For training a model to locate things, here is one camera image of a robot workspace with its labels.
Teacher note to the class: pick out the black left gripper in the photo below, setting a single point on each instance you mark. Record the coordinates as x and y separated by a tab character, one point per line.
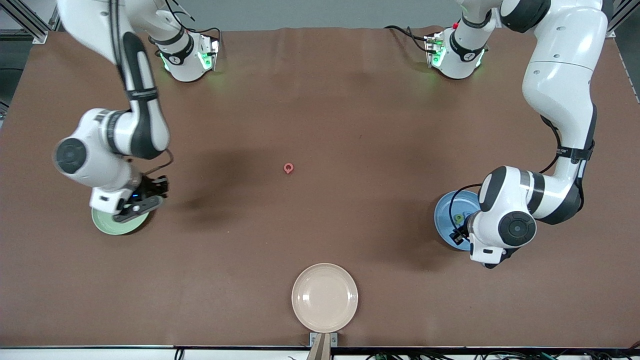
459	235

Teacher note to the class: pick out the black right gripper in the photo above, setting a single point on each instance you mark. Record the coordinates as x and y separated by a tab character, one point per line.
148	187

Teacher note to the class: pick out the green foam letter q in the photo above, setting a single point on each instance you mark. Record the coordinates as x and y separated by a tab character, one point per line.
458	219

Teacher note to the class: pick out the pink-red foam letter Q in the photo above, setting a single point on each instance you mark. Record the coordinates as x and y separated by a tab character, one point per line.
284	168

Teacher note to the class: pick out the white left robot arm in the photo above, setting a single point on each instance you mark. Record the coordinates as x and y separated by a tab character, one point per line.
560	75

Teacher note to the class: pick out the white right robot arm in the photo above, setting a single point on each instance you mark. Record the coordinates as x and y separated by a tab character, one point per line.
90	150

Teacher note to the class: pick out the light green plate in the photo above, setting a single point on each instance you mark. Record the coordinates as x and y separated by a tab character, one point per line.
107	225

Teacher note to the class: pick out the blue plate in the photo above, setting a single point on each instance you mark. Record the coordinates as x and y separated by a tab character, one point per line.
442	220

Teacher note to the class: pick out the brown table mat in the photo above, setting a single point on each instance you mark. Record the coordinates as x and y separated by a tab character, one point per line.
400	290

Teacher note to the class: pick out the white table edge strip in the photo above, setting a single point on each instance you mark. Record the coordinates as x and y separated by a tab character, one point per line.
100	354

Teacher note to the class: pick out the beige plate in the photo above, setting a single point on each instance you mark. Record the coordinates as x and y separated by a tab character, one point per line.
325	297

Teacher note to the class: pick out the metal camera pole bracket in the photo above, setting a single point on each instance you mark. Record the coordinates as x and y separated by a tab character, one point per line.
322	350

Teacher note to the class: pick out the aluminium frame profile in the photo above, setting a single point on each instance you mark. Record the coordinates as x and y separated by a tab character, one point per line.
35	31
607	27

